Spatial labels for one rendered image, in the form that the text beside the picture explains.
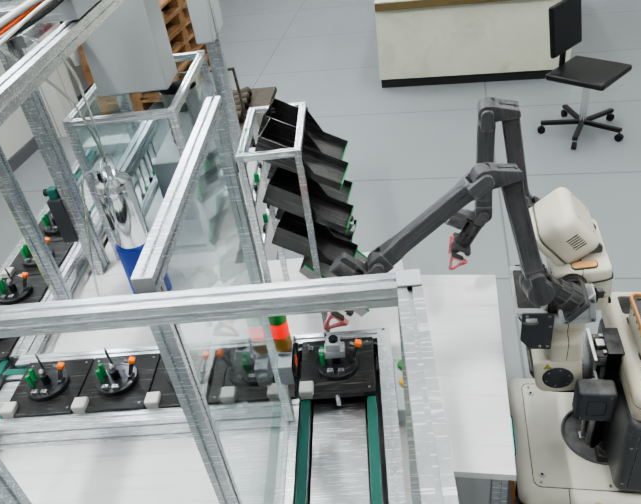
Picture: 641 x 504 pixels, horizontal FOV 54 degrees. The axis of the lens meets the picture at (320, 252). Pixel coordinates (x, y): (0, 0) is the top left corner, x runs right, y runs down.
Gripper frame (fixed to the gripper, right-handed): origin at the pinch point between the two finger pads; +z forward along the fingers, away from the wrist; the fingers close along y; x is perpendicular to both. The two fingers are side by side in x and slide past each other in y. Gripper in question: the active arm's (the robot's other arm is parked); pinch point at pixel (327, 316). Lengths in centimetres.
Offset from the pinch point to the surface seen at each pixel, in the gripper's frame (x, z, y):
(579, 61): 177, -81, -345
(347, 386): 17.5, 12.8, 9.5
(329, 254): -2.6, -4.1, -25.8
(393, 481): 27, 6, 43
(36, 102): -112, 36, -78
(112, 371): -43, 61, 1
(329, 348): 7.1, 8.4, 2.6
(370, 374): 22.8, 7.7, 5.2
